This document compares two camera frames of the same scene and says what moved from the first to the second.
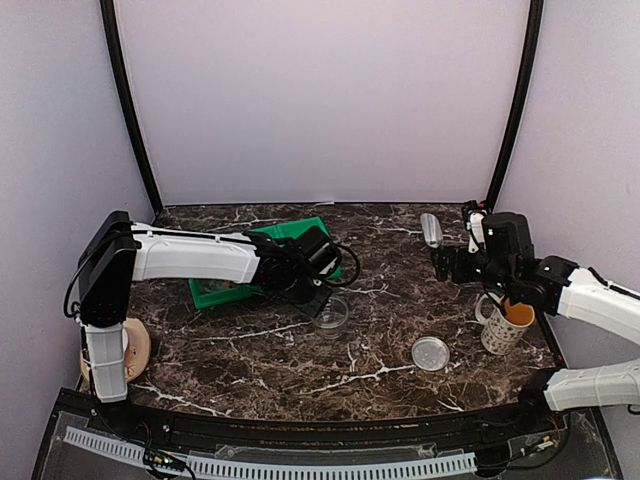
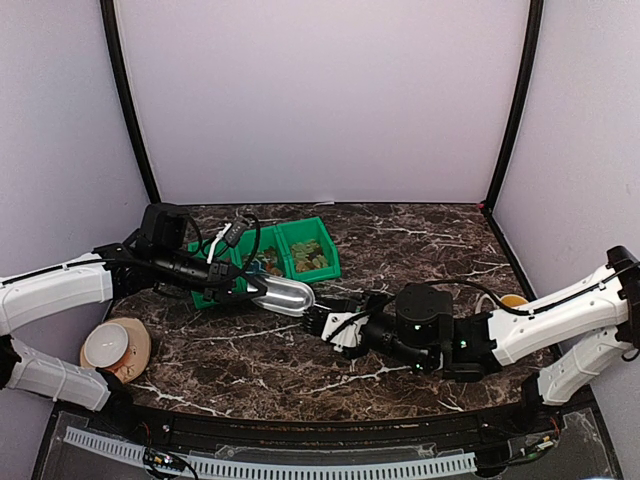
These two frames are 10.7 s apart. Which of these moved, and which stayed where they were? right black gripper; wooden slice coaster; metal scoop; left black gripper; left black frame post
Moved: left black gripper; metal scoop; right black gripper
Stayed: left black frame post; wooden slice coaster
